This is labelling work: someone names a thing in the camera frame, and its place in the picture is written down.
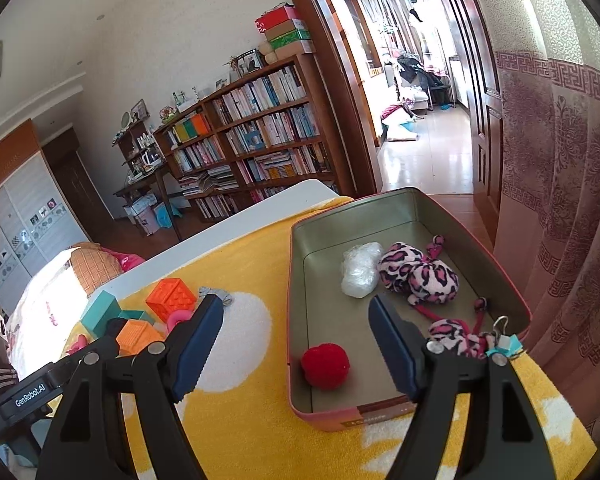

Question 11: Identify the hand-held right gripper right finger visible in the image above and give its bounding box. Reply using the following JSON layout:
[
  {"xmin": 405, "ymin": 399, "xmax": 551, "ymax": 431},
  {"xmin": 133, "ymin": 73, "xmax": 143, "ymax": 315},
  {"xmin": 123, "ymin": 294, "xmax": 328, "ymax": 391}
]
[{"xmin": 368, "ymin": 294, "xmax": 561, "ymax": 480}]

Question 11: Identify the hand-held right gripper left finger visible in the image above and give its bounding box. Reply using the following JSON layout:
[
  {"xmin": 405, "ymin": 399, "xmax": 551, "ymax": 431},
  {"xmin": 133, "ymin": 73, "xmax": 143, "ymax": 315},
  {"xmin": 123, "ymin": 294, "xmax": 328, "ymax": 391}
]
[{"xmin": 37, "ymin": 295, "xmax": 226, "ymax": 480}]

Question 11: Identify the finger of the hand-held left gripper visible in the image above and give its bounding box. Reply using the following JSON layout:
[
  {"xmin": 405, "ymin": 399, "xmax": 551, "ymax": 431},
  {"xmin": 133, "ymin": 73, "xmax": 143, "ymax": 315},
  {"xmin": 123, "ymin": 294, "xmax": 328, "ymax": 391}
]
[{"xmin": 55, "ymin": 336, "xmax": 121, "ymax": 376}]

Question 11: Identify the pink metal tin box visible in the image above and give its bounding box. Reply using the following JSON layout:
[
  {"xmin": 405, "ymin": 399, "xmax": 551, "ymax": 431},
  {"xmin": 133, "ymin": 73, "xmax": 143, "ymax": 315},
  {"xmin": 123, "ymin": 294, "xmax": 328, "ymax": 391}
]
[{"xmin": 287, "ymin": 187, "xmax": 532, "ymax": 433}]

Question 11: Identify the teal cardboard box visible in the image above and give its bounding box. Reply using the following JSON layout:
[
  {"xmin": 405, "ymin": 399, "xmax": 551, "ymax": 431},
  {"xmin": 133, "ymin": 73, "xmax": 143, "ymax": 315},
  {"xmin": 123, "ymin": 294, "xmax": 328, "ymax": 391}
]
[{"xmin": 80, "ymin": 290, "xmax": 156, "ymax": 348}]

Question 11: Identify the orange textured cube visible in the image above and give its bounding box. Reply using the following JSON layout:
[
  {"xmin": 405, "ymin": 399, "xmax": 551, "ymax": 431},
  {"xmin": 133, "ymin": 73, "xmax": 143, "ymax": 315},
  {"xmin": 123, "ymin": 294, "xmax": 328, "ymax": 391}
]
[
  {"xmin": 146, "ymin": 278, "xmax": 198, "ymax": 323},
  {"xmin": 115, "ymin": 320, "xmax": 166, "ymax": 357}
]

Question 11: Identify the grey fabric pouch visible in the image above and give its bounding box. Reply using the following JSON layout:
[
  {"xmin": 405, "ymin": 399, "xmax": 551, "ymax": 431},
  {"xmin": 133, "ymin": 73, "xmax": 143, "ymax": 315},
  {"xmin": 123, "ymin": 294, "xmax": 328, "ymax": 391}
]
[{"xmin": 197, "ymin": 286, "xmax": 232, "ymax": 306}]

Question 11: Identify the yellow patterned towel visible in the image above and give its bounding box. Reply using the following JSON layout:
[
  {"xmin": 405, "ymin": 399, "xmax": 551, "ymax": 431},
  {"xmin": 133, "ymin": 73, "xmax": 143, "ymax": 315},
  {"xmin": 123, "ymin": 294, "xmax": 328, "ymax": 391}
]
[{"xmin": 62, "ymin": 196, "xmax": 598, "ymax": 480}]

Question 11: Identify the red pompom ball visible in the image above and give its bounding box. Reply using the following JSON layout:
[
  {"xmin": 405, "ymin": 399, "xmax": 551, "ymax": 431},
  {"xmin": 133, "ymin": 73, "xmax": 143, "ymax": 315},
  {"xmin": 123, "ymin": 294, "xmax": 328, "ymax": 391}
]
[{"xmin": 301, "ymin": 343, "xmax": 351, "ymax": 388}]

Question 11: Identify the red and plaid bedding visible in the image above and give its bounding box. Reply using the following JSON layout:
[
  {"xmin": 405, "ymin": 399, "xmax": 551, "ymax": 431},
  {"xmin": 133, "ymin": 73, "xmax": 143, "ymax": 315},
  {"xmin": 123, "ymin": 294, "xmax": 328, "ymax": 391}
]
[{"xmin": 5, "ymin": 241, "xmax": 146, "ymax": 376}]

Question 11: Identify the orange plaid pillow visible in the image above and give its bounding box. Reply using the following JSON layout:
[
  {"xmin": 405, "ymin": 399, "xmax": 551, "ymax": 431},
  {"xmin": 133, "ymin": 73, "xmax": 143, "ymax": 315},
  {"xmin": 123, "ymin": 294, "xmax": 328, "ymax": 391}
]
[{"xmin": 70, "ymin": 242, "xmax": 126, "ymax": 293}]

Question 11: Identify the crumpled clear plastic bag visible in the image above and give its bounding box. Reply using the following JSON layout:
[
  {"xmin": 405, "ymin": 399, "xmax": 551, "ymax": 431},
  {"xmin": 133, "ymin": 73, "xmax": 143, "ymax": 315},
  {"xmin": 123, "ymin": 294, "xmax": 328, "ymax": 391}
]
[{"xmin": 340, "ymin": 241, "xmax": 385, "ymax": 299}]

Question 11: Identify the metal clip with teal tag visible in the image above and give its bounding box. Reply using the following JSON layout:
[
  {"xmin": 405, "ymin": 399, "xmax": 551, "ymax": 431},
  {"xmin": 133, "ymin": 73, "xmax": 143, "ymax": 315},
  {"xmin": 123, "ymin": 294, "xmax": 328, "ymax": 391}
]
[{"xmin": 485, "ymin": 316, "xmax": 521, "ymax": 361}]

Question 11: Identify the white table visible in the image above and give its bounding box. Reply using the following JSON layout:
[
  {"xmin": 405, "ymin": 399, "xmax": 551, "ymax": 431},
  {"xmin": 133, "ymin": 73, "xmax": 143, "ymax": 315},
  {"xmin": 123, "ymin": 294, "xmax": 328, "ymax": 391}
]
[{"xmin": 97, "ymin": 178, "xmax": 341, "ymax": 297}]

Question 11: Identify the white sliding wardrobe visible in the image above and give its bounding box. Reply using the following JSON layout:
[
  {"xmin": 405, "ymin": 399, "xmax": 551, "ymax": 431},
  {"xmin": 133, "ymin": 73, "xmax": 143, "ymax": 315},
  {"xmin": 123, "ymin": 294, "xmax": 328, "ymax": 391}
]
[{"xmin": 0, "ymin": 119, "xmax": 92, "ymax": 311}]

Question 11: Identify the dark wooden door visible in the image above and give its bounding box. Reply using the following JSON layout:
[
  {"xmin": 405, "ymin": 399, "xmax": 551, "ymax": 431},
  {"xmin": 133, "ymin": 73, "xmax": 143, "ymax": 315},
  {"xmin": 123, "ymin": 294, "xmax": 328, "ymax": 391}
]
[{"xmin": 41, "ymin": 126, "xmax": 118, "ymax": 241}]

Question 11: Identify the dark wooden desk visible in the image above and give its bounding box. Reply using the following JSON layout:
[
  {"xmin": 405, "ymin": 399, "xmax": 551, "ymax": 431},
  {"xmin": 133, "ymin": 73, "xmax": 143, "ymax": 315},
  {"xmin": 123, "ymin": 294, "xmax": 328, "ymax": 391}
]
[{"xmin": 113, "ymin": 162, "xmax": 186, "ymax": 242}]

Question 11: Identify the small wooden desk shelf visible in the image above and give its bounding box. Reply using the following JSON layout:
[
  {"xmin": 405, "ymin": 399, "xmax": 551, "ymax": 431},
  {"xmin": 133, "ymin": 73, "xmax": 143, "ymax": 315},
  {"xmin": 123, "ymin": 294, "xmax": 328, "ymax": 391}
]
[{"xmin": 112, "ymin": 119, "xmax": 167, "ymax": 181}]

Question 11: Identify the wooden bookshelf with books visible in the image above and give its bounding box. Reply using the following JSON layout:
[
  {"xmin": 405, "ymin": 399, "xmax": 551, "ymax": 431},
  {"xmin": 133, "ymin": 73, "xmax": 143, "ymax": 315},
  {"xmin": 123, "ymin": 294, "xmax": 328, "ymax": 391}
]
[{"xmin": 152, "ymin": 52, "xmax": 356, "ymax": 221}]

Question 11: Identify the pink patterned curtain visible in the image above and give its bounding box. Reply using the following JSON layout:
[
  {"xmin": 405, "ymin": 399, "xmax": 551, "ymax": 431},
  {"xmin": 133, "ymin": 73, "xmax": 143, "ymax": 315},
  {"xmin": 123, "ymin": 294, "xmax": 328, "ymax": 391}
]
[{"xmin": 494, "ymin": 49, "xmax": 600, "ymax": 448}]

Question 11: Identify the brown wooden doorframe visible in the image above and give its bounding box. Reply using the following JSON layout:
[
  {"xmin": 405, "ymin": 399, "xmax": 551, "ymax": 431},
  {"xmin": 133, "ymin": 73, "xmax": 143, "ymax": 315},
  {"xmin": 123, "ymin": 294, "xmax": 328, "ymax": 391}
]
[{"xmin": 271, "ymin": 0, "xmax": 506, "ymax": 253}]

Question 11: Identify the pile of clothes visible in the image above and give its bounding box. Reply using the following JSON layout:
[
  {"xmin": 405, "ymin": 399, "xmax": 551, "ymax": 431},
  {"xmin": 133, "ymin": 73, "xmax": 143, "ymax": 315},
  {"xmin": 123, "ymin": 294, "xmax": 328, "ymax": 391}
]
[{"xmin": 384, "ymin": 50, "xmax": 453, "ymax": 93}]

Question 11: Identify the framed photo on bookshelf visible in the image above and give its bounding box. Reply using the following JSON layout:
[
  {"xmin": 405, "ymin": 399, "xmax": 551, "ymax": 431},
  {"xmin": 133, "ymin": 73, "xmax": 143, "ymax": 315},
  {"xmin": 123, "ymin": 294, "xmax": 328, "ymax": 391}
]
[{"xmin": 228, "ymin": 48, "xmax": 263, "ymax": 78}]

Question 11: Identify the tan cardboard box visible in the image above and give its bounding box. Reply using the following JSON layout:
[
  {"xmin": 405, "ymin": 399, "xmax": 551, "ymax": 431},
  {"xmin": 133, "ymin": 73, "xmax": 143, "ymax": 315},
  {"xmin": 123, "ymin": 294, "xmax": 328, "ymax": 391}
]
[{"xmin": 274, "ymin": 39, "xmax": 316, "ymax": 62}]

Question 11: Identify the green cardboard box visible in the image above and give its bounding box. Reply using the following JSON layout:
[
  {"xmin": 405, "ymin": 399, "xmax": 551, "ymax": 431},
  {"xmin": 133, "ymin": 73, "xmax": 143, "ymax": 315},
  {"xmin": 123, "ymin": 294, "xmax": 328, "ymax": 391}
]
[{"xmin": 266, "ymin": 29, "xmax": 313, "ymax": 52}]

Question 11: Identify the red cardboard box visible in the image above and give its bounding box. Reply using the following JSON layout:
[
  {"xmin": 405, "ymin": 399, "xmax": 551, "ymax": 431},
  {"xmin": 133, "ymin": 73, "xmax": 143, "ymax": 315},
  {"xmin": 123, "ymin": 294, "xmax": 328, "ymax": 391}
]
[{"xmin": 254, "ymin": 6, "xmax": 302, "ymax": 33}]

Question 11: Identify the pink plastic ring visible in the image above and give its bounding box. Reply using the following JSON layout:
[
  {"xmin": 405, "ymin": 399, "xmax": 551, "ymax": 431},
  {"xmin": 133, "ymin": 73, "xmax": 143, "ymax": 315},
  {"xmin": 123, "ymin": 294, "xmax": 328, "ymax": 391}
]
[{"xmin": 164, "ymin": 309, "xmax": 195, "ymax": 333}]

